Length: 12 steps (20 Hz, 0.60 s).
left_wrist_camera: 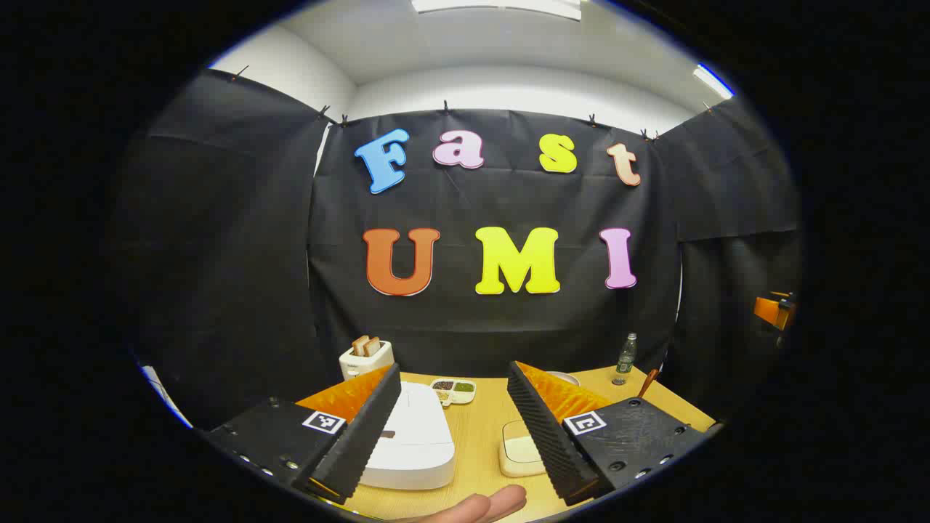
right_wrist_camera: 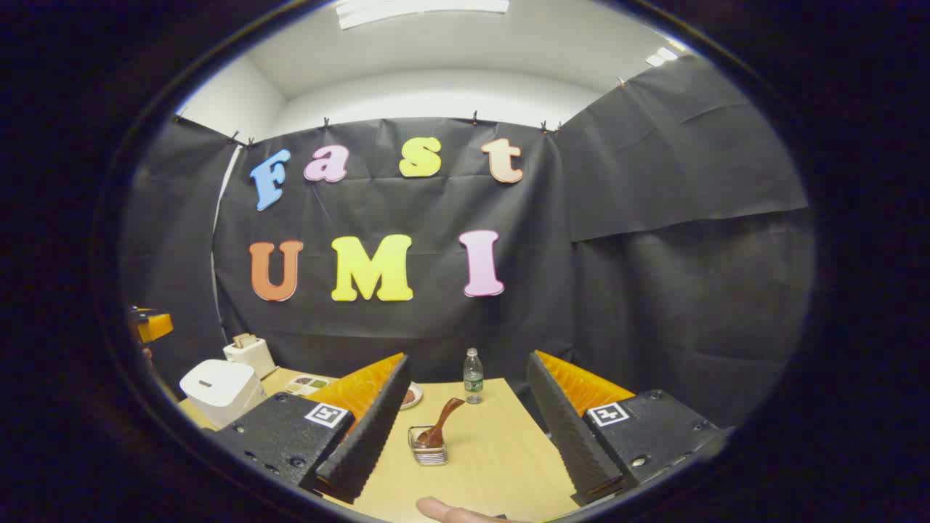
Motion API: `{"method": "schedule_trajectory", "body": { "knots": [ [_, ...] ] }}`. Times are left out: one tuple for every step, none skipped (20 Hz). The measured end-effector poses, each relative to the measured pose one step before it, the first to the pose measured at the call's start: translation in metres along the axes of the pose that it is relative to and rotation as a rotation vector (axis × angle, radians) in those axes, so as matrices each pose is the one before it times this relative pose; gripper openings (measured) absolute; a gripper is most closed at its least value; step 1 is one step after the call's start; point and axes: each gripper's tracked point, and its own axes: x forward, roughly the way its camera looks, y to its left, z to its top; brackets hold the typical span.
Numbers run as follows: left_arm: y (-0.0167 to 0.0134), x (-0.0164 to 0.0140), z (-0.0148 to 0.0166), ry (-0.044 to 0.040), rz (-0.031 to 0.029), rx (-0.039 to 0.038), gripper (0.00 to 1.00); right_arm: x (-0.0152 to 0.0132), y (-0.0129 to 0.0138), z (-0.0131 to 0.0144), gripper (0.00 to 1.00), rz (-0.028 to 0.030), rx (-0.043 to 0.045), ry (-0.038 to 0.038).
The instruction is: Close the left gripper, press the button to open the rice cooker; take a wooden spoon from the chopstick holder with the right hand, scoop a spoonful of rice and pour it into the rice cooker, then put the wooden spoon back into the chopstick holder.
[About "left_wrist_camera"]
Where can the black backdrop cloth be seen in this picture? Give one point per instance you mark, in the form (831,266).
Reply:
(254,254)

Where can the brown wooden spoon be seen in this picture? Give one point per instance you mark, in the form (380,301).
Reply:
(649,381)

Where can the white divided grain dish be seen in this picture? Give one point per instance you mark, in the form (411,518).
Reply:
(454,391)

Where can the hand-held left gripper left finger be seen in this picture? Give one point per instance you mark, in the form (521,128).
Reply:
(367,428)

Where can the clear plastic box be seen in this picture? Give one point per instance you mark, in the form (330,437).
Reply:
(516,465)

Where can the small ceiling light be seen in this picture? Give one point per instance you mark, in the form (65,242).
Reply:
(712,80)

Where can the white toaster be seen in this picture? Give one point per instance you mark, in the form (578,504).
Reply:
(360,365)

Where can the white round plate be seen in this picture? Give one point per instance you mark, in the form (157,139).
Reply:
(567,378)

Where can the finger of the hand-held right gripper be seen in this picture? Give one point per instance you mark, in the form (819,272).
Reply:
(770,310)

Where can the white rice cooker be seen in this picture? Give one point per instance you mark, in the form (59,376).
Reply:
(418,436)

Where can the large ceiling light panel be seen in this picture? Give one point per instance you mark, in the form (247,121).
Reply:
(498,6)

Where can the toasted bread slice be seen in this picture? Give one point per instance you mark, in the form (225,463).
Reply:
(360,345)
(373,346)

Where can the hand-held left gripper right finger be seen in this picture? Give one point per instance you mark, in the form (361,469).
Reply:
(548,436)

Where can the clear water bottle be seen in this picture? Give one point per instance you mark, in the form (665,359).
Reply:
(625,359)

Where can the row of cloth clips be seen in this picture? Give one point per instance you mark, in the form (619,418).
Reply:
(445,109)

